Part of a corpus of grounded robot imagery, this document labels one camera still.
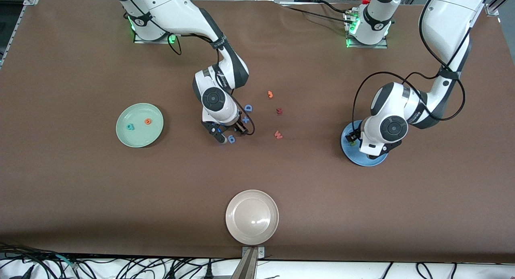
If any blue plate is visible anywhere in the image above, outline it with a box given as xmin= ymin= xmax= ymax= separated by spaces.
xmin=341 ymin=120 xmax=390 ymax=167

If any pale green plate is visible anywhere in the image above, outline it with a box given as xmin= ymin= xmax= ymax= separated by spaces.
xmin=115 ymin=103 xmax=165 ymax=148

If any beige plate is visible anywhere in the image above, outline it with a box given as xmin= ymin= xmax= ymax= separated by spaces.
xmin=225 ymin=190 xmax=279 ymax=246

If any brown table cover sheet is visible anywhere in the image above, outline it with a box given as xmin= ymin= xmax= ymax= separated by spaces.
xmin=0 ymin=0 xmax=515 ymax=264

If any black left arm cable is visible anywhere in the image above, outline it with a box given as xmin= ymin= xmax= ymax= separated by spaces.
xmin=352 ymin=0 xmax=466 ymax=141

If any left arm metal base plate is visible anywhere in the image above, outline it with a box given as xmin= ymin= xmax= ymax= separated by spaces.
xmin=345 ymin=12 xmax=389 ymax=49

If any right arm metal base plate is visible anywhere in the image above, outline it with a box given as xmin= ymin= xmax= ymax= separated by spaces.
xmin=134 ymin=19 xmax=177 ymax=44

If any black cable on table cover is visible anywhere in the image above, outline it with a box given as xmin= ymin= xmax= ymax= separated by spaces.
xmin=288 ymin=6 xmax=351 ymax=23

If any metal camera post bracket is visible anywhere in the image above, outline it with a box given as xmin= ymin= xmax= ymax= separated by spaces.
xmin=231 ymin=246 xmax=266 ymax=279

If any black looped cable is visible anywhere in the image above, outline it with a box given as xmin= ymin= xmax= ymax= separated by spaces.
xmin=416 ymin=262 xmax=434 ymax=279

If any teal cable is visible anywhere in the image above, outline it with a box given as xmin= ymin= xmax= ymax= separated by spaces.
xmin=54 ymin=253 xmax=79 ymax=269

